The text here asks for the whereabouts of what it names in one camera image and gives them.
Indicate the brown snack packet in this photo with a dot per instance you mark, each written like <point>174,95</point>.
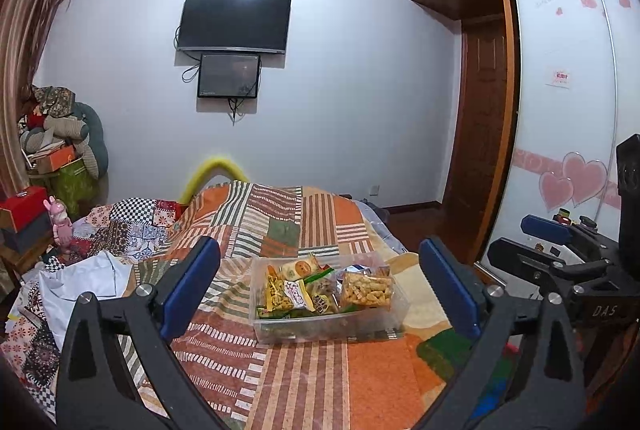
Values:
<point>325,300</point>

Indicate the yellow snack packet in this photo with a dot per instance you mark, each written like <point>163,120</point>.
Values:
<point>275,297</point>

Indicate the camouflage pattern cloth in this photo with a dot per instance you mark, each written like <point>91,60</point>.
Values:
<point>52,98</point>

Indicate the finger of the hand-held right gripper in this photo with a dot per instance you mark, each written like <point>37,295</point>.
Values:
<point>545,227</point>
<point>520,255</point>

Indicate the small black wall monitor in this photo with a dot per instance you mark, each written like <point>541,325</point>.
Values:
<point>227,75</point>

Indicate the white cloth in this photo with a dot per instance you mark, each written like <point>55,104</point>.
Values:
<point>85,275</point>

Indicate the brown striped curtain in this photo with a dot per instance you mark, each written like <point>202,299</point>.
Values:
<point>25,60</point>

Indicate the yellow foam bed rail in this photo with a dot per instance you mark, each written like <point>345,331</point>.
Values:
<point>200,172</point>

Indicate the brown wooden door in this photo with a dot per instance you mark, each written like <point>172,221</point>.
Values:
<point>480,135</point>

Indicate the red wardrobe sticker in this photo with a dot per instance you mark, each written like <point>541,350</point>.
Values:
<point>562,78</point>

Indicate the green patterned bag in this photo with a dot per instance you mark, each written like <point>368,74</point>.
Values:
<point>75,187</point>

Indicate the white heart print wardrobe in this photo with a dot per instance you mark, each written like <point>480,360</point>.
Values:
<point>560,135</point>

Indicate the red box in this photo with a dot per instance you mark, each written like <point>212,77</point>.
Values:
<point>25,207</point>

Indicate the wooden side table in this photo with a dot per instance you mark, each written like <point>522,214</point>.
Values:
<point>15,270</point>

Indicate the round biscuit packet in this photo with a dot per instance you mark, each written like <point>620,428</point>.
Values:
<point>300,267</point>

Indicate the white red print snack packet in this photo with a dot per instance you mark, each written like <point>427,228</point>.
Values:
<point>298,292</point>

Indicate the checkered patchwork quilt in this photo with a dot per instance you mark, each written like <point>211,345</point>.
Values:
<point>130,220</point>

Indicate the orange striped patchwork blanket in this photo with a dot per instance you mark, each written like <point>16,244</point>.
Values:
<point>300,385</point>

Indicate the red floral sheet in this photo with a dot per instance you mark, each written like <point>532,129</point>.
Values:
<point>25,350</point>

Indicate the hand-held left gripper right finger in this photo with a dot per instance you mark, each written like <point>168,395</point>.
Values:
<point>450,290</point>

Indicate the orange cardboard box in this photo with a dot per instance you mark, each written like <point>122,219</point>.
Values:
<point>60,158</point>

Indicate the golden fried snack packet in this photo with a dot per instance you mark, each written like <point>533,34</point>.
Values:
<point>367,290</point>

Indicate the blue and white snack packet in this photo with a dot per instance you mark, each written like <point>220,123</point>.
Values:
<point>352,271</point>

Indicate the black wall television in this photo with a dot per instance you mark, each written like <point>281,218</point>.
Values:
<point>232,20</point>

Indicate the clear plastic container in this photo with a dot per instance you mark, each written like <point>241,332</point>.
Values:
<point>325,330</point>

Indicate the pink plush toy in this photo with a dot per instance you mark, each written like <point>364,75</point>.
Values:
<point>60,225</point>

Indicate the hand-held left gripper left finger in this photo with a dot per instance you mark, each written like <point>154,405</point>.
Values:
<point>192,285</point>

